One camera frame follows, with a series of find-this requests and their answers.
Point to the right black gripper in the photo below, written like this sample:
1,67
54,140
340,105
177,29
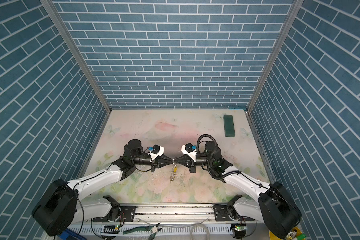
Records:
191,164

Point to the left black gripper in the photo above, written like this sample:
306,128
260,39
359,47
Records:
162,161

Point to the metal key organizer ring plate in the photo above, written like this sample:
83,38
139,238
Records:
173,175

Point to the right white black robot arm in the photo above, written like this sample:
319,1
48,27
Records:
273,205

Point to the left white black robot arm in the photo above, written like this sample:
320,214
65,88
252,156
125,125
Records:
62,203

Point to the green rectangular block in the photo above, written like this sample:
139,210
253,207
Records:
229,126

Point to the clear plastic tube loop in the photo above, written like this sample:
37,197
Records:
200,229

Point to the blue device box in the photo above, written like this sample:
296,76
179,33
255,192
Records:
70,235

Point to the yellow cup with screws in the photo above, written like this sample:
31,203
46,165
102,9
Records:
295,234

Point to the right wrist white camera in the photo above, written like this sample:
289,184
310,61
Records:
190,151

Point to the wrist white camera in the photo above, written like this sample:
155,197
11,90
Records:
190,151
155,151

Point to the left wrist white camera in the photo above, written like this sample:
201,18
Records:
155,151

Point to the aluminium mounting rail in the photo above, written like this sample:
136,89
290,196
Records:
173,218

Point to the green handled pliers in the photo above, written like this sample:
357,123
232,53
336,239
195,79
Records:
152,229

